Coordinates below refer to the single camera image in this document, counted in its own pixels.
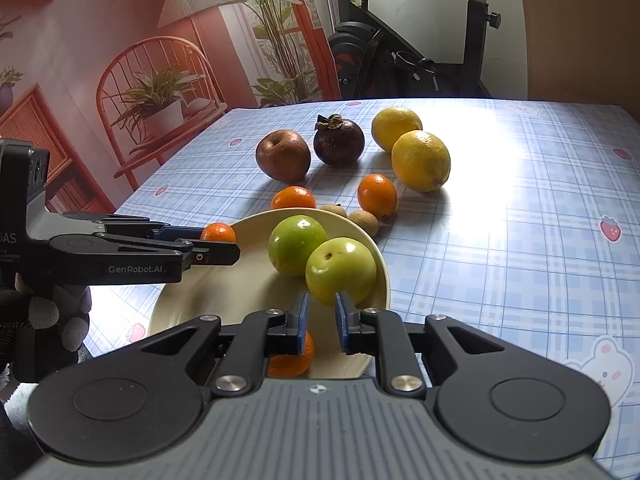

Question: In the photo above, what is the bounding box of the orange mandarin front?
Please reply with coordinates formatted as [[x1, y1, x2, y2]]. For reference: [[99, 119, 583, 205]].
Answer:
[[268, 332, 316, 378]]

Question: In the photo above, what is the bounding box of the orange mandarin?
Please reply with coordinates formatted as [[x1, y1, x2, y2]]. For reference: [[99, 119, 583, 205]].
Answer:
[[358, 174, 397, 219], [268, 332, 316, 378], [271, 185, 317, 209], [200, 222, 236, 244]]

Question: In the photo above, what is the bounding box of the large green apple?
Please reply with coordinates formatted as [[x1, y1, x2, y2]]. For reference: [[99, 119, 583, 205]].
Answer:
[[305, 237, 378, 307]]

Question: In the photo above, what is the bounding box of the small green apple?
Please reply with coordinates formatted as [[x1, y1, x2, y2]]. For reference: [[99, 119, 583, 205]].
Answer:
[[268, 214, 329, 278]]

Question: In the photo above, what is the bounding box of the brown longan fruit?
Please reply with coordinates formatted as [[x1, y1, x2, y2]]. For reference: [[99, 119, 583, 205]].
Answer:
[[320, 204, 348, 218], [347, 210, 380, 238]]

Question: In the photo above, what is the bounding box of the yellow lemon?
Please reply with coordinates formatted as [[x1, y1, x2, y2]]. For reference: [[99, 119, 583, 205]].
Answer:
[[371, 106, 423, 154], [392, 130, 451, 193]]

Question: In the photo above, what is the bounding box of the dark purple mangosteen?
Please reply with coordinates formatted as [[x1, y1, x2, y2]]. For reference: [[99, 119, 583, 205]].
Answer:
[[314, 114, 364, 167]]

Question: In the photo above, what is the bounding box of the gloved hand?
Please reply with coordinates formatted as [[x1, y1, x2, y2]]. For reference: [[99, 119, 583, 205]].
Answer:
[[1, 271, 92, 384]]

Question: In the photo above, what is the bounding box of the cream round plate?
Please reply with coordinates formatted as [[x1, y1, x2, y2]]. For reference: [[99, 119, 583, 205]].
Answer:
[[149, 208, 390, 379]]

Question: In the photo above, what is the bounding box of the red apple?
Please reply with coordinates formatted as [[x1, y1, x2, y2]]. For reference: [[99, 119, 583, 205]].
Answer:
[[255, 129, 311, 183]]

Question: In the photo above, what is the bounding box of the blue plaid tablecloth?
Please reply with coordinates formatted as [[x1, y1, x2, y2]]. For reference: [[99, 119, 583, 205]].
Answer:
[[117, 99, 639, 479]]

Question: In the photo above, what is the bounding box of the black exercise bike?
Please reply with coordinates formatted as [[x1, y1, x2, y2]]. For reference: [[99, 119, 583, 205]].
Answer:
[[317, 0, 501, 99]]

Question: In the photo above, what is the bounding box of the wooden cabinet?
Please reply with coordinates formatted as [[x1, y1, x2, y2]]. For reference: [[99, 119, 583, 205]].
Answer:
[[523, 0, 639, 118]]

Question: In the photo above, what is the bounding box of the red illustrated wall poster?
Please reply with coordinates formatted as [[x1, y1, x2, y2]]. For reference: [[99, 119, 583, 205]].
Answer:
[[1, 0, 340, 212]]

